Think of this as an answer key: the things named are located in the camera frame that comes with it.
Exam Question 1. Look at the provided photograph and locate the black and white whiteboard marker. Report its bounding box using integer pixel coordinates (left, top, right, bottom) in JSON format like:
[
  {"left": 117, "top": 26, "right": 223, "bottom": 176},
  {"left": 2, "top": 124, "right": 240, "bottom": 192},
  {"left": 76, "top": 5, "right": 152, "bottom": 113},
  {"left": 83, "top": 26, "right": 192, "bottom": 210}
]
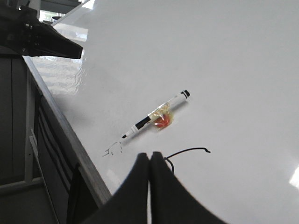
[{"left": 121, "top": 90, "right": 190, "bottom": 140}]

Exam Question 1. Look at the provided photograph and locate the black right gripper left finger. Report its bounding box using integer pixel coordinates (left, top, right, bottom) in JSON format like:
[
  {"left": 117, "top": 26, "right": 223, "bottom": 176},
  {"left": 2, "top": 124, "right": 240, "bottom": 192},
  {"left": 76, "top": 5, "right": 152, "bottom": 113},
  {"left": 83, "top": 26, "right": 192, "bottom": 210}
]
[{"left": 84, "top": 153, "right": 150, "bottom": 224}]

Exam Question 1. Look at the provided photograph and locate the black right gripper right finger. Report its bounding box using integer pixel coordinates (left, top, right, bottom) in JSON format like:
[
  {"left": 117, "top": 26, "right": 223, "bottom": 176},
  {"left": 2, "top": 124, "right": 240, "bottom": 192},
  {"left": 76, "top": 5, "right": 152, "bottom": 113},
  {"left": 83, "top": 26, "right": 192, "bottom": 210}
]
[{"left": 149, "top": 152, "right": 224, "bottom": 224}]

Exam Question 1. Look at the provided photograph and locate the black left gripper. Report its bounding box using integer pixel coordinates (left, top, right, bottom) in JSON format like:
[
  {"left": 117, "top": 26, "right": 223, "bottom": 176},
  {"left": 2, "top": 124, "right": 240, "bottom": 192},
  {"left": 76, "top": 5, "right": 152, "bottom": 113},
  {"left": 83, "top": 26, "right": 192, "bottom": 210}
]
[{"left": 0, "top": 4, "right": 83, "bottom": 58}]

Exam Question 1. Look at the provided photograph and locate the white whiteboard with metal frame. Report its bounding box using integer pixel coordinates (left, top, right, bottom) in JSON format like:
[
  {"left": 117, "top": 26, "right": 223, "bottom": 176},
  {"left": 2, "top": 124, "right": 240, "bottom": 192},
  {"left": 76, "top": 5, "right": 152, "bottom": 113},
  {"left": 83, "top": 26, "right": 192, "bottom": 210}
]
[{"left": 28, "top": 0, "right": 299, "bottom": 224}]

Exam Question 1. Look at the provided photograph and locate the grey metal table frame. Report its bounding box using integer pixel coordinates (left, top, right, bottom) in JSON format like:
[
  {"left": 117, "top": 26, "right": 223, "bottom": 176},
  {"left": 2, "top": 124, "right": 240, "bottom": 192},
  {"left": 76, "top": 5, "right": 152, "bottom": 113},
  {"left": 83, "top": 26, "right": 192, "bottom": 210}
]
[{"left": 0, "top": 47, "right": 111, "bottom": 224}]

